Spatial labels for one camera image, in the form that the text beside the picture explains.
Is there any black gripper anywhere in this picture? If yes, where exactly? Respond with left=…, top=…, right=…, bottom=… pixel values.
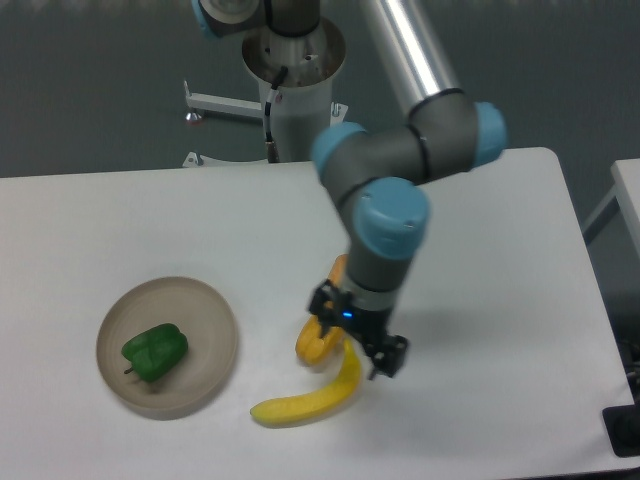
left=308, top=279, right=409, bottom=380

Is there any green bell pepper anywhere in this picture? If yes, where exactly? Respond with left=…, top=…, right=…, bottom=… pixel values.
left=121, top=323, right=189, bottom=383

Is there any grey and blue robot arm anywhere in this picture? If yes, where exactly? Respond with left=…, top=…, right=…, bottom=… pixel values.
left=186, top=1, right=507, bottom=377

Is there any yellow bell pepper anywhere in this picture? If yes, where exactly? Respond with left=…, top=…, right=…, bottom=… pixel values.
left=295, top=315, right=344, bottom=367

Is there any beige round plate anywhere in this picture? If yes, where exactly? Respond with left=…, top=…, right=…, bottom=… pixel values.
left=96, top=276, right=239, bottom=421

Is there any orange toy croissant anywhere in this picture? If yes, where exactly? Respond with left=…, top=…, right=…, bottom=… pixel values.
left=321, top=254, right=348, bottom=308

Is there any yellow banana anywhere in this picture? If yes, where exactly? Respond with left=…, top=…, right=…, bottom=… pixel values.
left=249, top=340, right=362, bottom=427

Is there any black device at table edge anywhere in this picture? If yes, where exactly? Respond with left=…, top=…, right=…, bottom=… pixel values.
left=602, top=404, right=639, bottom=458

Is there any black cable on pedestal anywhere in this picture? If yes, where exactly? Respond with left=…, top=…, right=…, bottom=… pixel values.
left=263, top=65, right=290, bottom=164

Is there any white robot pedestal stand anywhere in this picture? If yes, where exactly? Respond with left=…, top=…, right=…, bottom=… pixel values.
left=184, top=17, right=348, bottom=163

